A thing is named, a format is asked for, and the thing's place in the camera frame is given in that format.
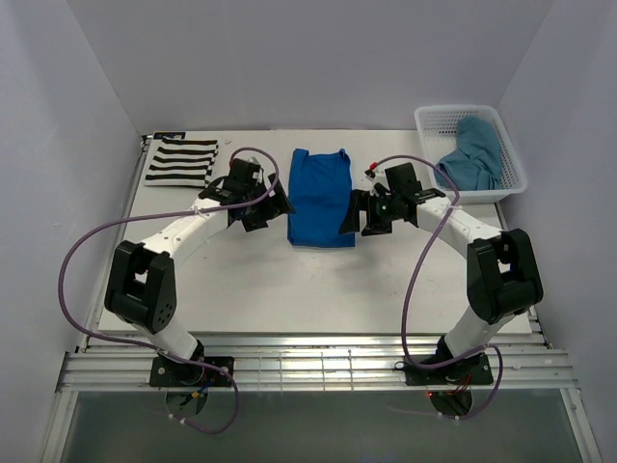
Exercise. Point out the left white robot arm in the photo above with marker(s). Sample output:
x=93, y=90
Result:
x=141, y=289

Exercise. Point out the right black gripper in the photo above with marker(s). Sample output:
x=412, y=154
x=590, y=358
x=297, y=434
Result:
x=363, y=200

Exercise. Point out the blue label sticker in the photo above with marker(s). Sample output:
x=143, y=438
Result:
x=169, y=135

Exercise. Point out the teal tank top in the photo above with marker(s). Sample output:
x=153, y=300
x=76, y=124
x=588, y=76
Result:
x=475, y=164

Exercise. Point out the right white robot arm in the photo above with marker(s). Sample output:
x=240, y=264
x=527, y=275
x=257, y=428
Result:
x=503, y=280

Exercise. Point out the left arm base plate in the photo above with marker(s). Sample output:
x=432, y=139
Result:
x=165, y=373

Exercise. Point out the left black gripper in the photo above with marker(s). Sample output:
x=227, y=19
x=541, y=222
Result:
x=277, y=204

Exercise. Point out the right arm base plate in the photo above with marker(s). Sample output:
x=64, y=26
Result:
x=475, y=371

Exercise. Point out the white plastic basket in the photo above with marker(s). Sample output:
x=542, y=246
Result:
x=437, y=127

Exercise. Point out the aluminium rail frame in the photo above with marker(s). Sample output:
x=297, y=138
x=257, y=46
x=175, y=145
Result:
x=310, y=364

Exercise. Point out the black white striped tank top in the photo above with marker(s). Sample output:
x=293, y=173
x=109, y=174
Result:
x=182, y=163

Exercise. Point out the blue tank top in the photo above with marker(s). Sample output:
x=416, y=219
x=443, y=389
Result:
x=319, y=188

